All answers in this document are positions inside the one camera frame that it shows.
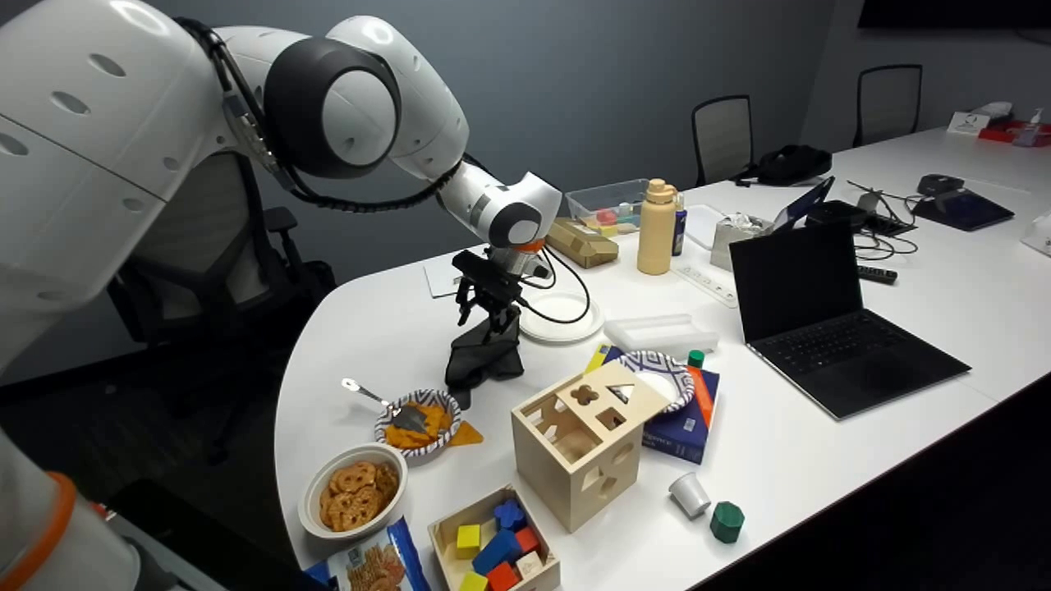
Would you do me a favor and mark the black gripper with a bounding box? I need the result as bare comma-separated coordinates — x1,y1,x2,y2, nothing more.
469,247,530,356

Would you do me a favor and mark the black towel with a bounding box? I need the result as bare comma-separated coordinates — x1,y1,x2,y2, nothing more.
440,316,526,412

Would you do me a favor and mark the white round plate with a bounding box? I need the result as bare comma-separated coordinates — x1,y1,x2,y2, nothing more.
514,285,609,349

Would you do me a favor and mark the white flat board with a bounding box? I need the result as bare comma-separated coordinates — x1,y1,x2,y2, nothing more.
422,261,469,301

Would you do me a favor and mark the blue striped bowl of chips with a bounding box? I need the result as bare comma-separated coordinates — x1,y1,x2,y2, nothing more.
373,387,465,461

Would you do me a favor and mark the metal spoon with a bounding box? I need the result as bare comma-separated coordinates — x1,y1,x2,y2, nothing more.
337,374,429,435

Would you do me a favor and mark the wooden shape sorter box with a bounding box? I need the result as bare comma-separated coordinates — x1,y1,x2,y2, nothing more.
508,358,670,537

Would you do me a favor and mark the clear plastic box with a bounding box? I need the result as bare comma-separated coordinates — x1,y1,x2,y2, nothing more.
606,309,718,358

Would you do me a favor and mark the blue patterned paper plate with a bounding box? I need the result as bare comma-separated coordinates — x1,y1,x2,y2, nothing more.
612,349,699,415

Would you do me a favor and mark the clear plastic container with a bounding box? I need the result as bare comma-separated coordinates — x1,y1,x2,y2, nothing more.
565,175,650,238

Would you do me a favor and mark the tan squeeze bottle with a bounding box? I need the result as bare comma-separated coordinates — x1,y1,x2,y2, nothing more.
633,178,683,281

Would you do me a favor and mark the blue wooden cube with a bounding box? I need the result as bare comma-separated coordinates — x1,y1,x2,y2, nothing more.
488,501,530,537

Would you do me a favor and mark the white bowl of pretzels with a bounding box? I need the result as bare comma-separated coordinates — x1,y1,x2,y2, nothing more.
296,439,412,545

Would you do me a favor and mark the long blue wooden block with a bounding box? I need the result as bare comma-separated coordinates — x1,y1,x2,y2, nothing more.
469,529,526,574

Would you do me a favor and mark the wooden tray of blocks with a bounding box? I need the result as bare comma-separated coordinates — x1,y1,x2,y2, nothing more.
429,482,565,591

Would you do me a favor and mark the white square holder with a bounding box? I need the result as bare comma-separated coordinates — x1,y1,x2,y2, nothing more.
706,211,768,273

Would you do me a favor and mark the orange red wooden cube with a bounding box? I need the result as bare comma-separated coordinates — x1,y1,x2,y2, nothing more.
485,559,526,591

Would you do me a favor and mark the small white cup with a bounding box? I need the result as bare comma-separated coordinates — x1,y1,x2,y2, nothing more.
668,471,715,521

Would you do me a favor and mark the blue snack packet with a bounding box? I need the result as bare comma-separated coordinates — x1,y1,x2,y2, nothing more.
306,517,436,591

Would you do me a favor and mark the black mesh office chair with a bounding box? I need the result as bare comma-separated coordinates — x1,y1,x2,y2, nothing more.
690,93,758,186
96,152,337,370
852,64,927,149

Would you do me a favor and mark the green cylinder block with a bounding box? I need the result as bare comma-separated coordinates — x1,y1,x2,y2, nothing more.
706,501,748,549

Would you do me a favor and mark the black laptop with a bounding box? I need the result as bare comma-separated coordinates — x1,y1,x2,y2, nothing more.
726,218,974,424

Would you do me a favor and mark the blue tablet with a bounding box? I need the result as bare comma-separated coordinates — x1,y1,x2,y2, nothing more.
766,175,838,238

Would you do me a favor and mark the black bag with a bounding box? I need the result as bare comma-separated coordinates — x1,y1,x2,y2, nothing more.
753,142,833,190

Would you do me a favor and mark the small black remote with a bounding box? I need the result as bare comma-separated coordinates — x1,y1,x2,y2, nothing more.
855,261,899,288

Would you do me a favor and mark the black round device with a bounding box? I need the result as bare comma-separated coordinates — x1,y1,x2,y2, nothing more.
918,172,970,204

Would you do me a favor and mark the black flat case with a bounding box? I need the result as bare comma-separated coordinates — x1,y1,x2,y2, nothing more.
910,186,1017,238

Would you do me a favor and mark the small white box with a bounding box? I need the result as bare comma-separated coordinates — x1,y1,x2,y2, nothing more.
945,100,1016,142

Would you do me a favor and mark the white tissue box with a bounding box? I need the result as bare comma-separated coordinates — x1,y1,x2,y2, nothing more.
1022,211,1051,261

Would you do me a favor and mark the red flat item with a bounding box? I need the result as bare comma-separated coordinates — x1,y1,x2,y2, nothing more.
974,109,1051,152

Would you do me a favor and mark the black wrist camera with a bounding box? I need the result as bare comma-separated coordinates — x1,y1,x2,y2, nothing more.
451,254,485,316

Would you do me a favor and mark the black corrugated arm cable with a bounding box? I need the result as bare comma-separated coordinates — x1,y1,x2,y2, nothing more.
199,14,464,219

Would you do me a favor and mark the tangle of black cables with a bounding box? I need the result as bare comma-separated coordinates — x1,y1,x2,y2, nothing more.
840,178,923,263

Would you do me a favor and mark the black wall television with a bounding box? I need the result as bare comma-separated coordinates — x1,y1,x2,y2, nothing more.
858,0,1051,34

